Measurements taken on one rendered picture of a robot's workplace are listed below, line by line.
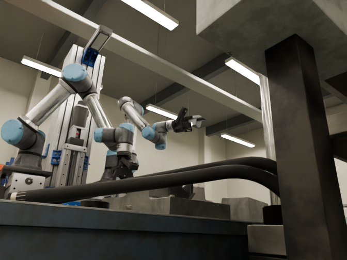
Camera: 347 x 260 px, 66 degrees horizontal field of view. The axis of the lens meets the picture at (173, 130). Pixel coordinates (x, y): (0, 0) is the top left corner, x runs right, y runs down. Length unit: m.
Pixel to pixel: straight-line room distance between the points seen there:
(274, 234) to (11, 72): 6.85
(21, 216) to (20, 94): 6.51
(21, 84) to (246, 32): 6.75
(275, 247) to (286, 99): 0.34
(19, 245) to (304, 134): 0.48
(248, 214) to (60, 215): 0.80
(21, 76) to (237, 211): 6.49
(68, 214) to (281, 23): 0.48
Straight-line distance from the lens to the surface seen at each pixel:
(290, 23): 0.48
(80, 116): 1.84
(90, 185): 0.60
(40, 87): 6.82
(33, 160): 1.59
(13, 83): 7.05
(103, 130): 1.35
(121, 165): 1.27
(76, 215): 0.54
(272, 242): 0.66
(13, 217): 0.52
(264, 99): 0.78
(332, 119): 0.74
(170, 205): 0.80
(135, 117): 1.77
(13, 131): 1.51
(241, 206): 1.16
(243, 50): 0.52
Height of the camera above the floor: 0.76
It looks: 21 degrees up
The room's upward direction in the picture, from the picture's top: 2 degrees clockwise
